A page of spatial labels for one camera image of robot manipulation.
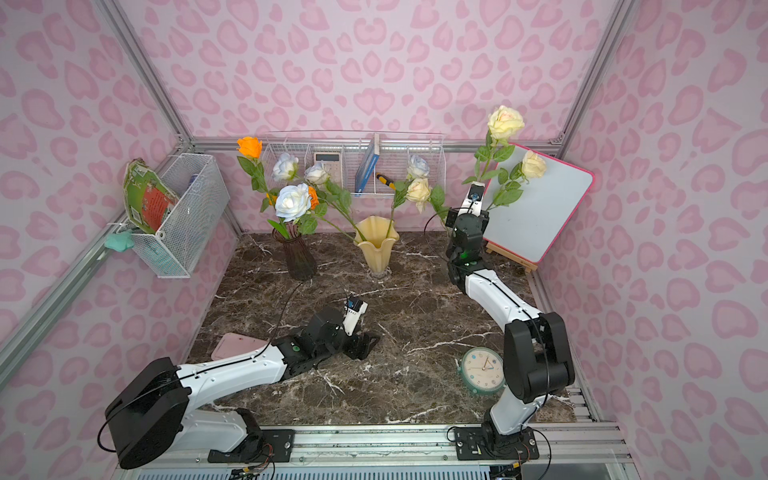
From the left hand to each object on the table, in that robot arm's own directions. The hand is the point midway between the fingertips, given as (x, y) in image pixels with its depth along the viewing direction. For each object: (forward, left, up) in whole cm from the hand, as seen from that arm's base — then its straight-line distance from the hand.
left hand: (370, 327), depth 83 cm
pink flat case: (-1, +41, -8) cm, 42 cm away
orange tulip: (+31, +30, +19) cm, 47 cm away
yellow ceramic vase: (+30, -1, +5) cm, 30 cm away
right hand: (+26, -27, +24) cm, 45 cm away
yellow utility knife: (+44, -3, +17) cm, 48 cm away
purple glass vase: (+26, +25, -3) cm, 36 cm away
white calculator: (+46, +13, +21) cm, 52 cm away
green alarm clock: (-9, -31, -7) cm, 33 cm away
